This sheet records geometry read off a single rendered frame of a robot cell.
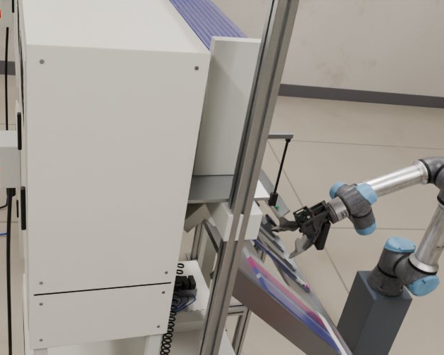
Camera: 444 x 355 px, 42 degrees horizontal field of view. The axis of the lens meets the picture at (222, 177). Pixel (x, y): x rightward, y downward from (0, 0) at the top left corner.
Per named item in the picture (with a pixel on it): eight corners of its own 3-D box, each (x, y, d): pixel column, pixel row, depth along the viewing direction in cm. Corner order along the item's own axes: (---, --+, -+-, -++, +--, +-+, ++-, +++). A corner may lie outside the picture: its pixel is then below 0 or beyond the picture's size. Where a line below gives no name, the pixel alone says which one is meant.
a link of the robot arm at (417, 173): (443, 141, 217) (327, 179, 206) (462, 156, 208) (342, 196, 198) (440, 167, 224) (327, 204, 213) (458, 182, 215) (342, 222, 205)
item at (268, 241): (268, 241, 231) (275, 237, 230) (347, 373, 179) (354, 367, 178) (242, 217, 219) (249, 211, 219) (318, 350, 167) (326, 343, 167)
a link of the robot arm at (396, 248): (395, 256, 246) (405, 230, 239) (414, 277, 236) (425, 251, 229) (371, 258, 242) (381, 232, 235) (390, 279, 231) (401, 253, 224)
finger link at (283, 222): (269, 214, 195) (294, 213, 191) (274, 225, 199) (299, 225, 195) (267, 221, 193) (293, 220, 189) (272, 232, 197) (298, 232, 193)
